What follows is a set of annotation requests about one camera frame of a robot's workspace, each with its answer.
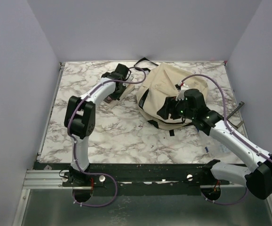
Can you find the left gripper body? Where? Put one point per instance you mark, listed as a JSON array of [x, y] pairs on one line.
[[118, 93]]

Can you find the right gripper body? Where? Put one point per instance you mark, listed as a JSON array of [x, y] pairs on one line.
[[179, 109]]

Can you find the blue Jane Eyre book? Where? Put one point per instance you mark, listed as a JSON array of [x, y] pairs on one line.
[[112, 103]]

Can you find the cream canvas backpack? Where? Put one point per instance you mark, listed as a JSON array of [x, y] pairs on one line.
[[160, 84]]

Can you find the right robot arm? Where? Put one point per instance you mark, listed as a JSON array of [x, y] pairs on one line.
[[255, 175]]

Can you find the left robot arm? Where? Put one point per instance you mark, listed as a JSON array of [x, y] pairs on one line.
[[80, 117]]

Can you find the clear plastic organizer box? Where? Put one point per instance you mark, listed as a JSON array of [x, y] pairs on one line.
[[212, 147]]

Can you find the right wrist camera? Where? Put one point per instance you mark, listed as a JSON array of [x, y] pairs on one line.
[[181, 87]]

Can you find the grey metal bracket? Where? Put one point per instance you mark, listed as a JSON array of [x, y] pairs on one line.
[[236, 114]]

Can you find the black metal base plate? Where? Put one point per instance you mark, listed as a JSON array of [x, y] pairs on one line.
[[108, 180]]

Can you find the aluminium rail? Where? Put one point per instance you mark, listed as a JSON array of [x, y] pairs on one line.
[[42, 179]]

